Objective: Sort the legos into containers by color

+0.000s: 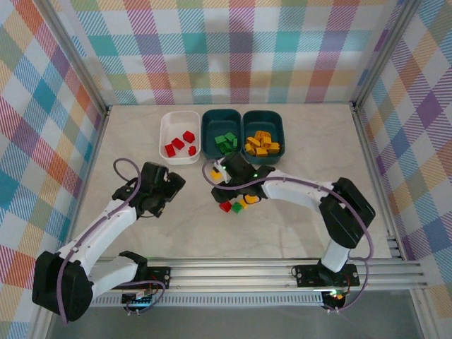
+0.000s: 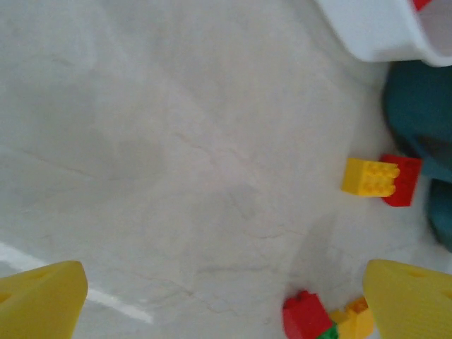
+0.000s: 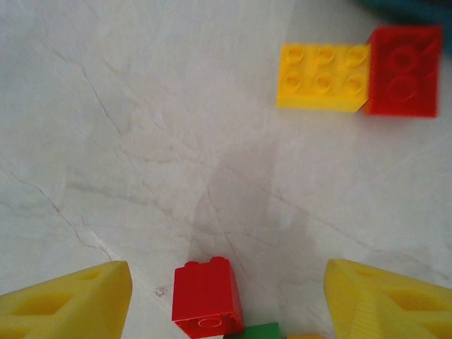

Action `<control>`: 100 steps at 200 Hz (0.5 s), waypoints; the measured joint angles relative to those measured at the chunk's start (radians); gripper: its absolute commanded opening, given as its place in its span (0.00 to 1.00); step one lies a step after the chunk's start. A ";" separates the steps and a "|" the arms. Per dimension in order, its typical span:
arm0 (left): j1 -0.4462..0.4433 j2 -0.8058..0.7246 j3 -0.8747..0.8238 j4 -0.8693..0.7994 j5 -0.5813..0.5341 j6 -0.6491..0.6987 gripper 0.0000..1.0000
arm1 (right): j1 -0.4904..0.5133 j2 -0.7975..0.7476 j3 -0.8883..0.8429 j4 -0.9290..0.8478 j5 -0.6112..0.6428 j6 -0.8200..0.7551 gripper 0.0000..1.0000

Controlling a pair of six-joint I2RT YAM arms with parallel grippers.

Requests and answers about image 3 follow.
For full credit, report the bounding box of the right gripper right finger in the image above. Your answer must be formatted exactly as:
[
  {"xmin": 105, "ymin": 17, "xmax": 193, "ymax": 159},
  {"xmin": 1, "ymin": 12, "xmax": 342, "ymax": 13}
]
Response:
[{"xmin": 323, "ymin": 258, "xmax": 452, "ymax": 339}]

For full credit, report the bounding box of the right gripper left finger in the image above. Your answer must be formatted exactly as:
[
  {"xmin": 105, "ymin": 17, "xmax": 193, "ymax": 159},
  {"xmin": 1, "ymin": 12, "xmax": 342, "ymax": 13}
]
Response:
[{"xmin": 0, "ymin": 260, "xmax": 133, "ymax": 339}]

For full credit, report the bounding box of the green lego brick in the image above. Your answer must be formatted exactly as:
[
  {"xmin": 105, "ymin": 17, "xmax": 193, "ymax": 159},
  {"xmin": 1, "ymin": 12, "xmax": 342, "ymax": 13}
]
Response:
[{"xmin": 222, "ymin": 321, "xmax": 283, "ymax": 339}]

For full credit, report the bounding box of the red lego brick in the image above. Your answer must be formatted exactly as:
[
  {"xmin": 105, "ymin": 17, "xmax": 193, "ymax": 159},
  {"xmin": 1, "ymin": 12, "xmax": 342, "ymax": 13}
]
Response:
[
  {"xmin": 171, "ymin": 256, "xmax": 246, "ymax": 337},
  {"xmin": 362, "ymin": 24, "xmax": 445, "ymax": 119}
]

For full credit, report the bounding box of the dark teal plastic container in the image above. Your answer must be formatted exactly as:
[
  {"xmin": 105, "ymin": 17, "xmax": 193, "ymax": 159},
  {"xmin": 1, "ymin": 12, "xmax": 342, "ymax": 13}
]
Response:
[{"xmin": 352, "ymin": 0, "xmax": 452, "ymax": 28}]

